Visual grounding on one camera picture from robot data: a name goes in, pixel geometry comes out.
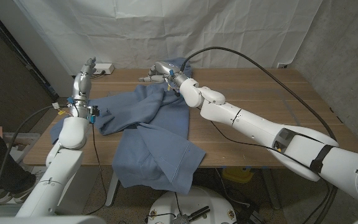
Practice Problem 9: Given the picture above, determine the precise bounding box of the yellow object under table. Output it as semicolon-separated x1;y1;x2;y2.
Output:
221;167;255;184

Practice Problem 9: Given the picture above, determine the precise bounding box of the white creased backdrop sheet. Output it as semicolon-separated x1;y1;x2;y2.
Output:
12;0;323;77

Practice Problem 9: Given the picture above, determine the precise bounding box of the white power strip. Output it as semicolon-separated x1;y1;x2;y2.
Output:
93;63;116;75

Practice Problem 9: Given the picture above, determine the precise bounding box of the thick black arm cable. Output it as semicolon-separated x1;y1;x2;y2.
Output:
0;105;71;217
180;46;338;224

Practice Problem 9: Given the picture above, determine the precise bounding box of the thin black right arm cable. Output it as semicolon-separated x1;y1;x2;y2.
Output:
197;107;319;178

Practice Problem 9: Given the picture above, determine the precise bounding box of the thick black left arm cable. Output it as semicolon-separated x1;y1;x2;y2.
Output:
0;105;71;217

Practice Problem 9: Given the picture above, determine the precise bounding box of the blue hoodie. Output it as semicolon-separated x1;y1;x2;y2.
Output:
50;57;206;195

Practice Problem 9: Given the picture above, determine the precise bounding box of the black antenna pair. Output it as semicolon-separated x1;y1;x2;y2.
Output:
187;205;211;222

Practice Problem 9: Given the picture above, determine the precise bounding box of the clear plastic storage bin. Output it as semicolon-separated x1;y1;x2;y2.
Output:
3;133;42;162

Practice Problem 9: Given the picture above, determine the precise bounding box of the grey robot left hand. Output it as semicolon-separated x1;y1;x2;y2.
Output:
67;57;101;121

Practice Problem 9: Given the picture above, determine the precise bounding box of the white robot torso base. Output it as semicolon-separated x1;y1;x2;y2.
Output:
147;187;238;224

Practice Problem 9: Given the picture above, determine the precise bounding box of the grey table leg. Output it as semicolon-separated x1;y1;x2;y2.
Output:
261;169;282;210
104;172;121;208

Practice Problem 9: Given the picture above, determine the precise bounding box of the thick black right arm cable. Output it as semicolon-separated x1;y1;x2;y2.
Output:
180;46;338;224

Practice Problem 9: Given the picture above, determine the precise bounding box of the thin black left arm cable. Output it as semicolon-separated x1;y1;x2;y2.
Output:
84;123;108;216

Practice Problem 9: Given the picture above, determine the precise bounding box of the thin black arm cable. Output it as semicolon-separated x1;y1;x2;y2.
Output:
197;107;319;178
84;123;108;216

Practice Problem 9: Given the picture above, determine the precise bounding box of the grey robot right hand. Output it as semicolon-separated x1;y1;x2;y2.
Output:
138;61;190;90

